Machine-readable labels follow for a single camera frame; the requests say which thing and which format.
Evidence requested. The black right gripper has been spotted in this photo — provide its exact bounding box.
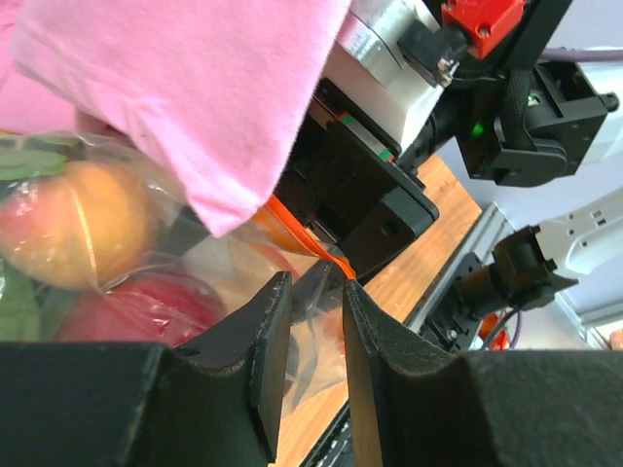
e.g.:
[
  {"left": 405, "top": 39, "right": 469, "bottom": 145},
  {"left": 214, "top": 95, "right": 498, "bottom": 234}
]
[{"left": 276, "top": 78, "right": 438, "bottom": 283}]

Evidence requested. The red fake apple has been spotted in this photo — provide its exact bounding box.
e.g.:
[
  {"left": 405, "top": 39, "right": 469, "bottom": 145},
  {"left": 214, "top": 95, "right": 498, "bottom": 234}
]
[{"left": 55, "top": 269, "right": 227, "bottom": 347}]

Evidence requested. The pink shirt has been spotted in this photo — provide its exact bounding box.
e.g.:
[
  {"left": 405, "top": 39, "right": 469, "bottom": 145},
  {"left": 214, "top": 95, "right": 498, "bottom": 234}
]
[{"left": 1, "top": 0, "right": 348, "bottom": 235}]

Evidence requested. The orange fake peach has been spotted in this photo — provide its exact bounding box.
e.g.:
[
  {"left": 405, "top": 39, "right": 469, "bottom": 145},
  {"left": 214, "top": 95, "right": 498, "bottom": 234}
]
[{"left": 1, "top": 161, "right": 160, "bottom": 290}]

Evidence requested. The green fake lettuce leaf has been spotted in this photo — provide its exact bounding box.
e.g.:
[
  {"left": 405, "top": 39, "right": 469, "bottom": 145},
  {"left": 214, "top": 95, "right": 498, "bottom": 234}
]
[{"left": 1, "top": 136, "right": 82, "bottom": 341}]

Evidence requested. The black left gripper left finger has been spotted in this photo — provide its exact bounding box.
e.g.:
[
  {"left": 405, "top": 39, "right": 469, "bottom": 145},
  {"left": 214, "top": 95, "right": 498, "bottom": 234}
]
[{"left": 1, "top": 272, "right": 292, "bottom": 466}]

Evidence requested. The clear zip top bag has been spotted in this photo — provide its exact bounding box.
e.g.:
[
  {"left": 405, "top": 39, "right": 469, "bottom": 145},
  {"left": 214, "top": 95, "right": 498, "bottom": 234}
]
[{"left": 1, "top": 132, "right": 346, "bottom": 413}]

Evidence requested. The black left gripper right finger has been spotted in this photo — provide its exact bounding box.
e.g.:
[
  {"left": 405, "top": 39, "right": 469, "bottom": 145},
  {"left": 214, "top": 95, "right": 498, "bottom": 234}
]
[{"left": 343, "top": 281, "right": 622, "bottom": 466}]

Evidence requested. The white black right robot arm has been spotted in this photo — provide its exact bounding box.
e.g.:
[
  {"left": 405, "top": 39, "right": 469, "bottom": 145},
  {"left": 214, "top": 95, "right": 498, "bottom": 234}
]
[{"left": 275, "top": 1, "right": 622, "bottom": 282}]

